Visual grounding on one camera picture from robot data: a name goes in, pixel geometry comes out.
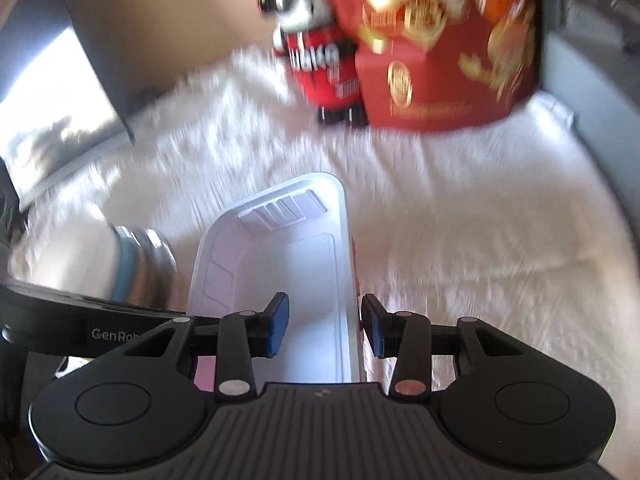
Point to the white bowl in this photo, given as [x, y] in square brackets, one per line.
[95, 255]

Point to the laptop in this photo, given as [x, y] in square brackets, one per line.
[60, 100]

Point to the grey furniture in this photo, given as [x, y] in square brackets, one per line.
[590, 35]

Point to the red gift box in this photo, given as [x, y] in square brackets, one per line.
[440, 75]

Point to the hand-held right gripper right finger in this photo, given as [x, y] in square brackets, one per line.
[375, 330]

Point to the white plastic container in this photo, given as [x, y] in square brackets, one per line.
[300, 270]

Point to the red and black toy figure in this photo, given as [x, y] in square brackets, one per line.
[320, 70]

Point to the dark object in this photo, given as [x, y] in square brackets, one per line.
[10, 205]

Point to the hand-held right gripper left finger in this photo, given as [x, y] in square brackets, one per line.
[280, 320]

